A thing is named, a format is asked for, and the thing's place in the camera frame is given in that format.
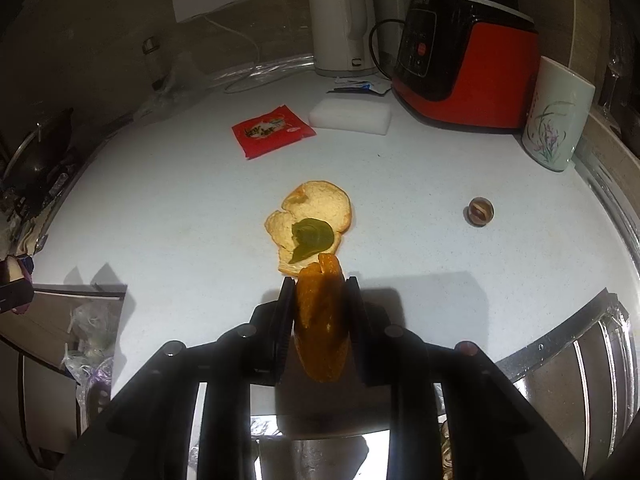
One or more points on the flower print ceramic cup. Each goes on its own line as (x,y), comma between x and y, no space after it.
(555,120)

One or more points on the green leaf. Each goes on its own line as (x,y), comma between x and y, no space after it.
(312,240)

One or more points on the small brown round shell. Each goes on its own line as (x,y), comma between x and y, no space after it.
(480,211)

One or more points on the blue white sachet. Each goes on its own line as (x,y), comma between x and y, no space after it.
(360,87)

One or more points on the dark orange peel piece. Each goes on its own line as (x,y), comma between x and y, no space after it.
(320,320)

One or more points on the clear plastic bag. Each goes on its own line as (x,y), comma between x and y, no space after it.
(175,90)

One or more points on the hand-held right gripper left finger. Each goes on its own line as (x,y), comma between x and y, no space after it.
(275,340)

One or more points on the black wok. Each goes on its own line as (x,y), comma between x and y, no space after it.
(37,150)

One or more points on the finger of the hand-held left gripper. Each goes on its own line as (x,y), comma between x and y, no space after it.
(15,297)

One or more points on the pale orange peel piece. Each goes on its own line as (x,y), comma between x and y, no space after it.
(320,205)

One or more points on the red snack packet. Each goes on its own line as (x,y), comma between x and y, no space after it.
(272,130)

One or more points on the glass bottle dark lid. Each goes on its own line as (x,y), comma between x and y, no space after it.
(155,65)

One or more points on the white sponge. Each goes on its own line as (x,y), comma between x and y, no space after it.
(350,116)

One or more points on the white electric kettle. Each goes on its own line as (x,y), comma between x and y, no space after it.
(340,20)

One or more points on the wine glass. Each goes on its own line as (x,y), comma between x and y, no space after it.
(612,75)

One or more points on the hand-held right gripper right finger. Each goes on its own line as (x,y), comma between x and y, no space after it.
(367,345)

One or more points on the red black blender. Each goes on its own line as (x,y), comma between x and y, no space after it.
(465,70)

